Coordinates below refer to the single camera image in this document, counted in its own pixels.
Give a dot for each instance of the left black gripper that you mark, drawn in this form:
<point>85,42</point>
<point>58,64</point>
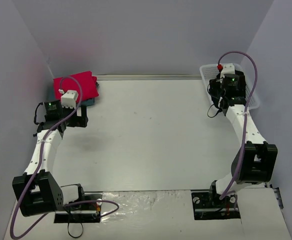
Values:
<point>79,116</point>

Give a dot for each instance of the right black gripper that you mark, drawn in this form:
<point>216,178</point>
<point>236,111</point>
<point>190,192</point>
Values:
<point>240,78</point>

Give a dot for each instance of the black t shirt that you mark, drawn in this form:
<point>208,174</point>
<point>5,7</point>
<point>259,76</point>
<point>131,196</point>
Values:
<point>234,85</point>

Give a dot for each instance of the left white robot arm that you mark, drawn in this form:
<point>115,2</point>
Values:
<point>36,189</point>

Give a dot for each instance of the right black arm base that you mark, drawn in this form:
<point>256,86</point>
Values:
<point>206,208</point>

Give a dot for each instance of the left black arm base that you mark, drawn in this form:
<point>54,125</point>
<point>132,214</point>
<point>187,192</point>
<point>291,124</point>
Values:
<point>84,213</point>

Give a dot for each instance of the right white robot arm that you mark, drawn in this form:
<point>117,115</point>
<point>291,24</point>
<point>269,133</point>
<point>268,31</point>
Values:
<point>255,161</point>

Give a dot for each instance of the white plastic basket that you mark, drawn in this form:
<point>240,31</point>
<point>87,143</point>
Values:
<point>210,71</point>

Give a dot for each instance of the folded teal t shirt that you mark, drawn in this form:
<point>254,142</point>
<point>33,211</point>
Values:
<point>50,96</point>

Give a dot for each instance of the folded red t shirt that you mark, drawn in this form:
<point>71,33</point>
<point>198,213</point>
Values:
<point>87,82</point>

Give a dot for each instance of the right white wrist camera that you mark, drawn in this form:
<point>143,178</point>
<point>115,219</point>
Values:
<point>224,69</point>

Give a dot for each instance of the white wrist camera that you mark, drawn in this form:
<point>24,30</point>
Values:
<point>224,69</point>
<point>68,98</point>

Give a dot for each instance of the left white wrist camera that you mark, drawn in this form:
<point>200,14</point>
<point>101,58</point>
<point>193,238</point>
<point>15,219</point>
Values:
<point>68,98</point>

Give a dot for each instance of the aluminium table rail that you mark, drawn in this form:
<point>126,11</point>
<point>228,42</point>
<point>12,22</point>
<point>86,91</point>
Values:
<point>137,77</point>

